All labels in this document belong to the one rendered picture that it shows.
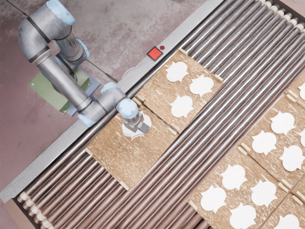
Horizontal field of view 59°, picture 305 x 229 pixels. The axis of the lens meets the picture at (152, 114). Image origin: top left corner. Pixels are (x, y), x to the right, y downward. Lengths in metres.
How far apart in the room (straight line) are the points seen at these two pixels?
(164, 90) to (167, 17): 1.51
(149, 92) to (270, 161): 0.77
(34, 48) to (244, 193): 1.20
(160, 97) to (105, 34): 1.52
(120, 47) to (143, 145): 1.53
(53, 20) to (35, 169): 0.89
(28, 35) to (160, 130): 0.83
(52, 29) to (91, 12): 2.04
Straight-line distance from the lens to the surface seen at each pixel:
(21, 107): 2.92
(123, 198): 1.53
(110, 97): 1.18
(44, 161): 1.67
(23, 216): 1.66
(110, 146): 1.55
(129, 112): 1.13
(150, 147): 1.52
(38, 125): 2.79
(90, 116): 1.18
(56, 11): 1.14
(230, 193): 1.53
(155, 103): 1.58
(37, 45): 1.13
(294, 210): 1.63
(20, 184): 1.72
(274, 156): 1.62
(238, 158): 1.56
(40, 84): 1.76
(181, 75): 1.63
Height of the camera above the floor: 2.43
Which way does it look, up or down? 73 degrees down
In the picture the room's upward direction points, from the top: 10 degrees counter-clockwise
